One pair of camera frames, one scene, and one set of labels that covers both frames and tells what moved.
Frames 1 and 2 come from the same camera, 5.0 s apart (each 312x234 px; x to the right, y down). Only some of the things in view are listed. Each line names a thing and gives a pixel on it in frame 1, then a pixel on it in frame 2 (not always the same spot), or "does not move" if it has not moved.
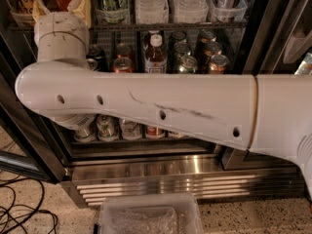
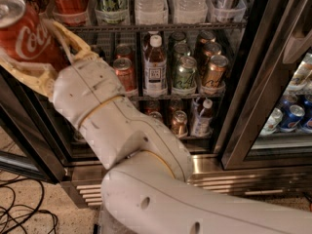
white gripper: [60, 24] -> [85, 90]
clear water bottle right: [191, 3] does not move
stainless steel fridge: [224, 29] does not move
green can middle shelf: [187, 64] does not move
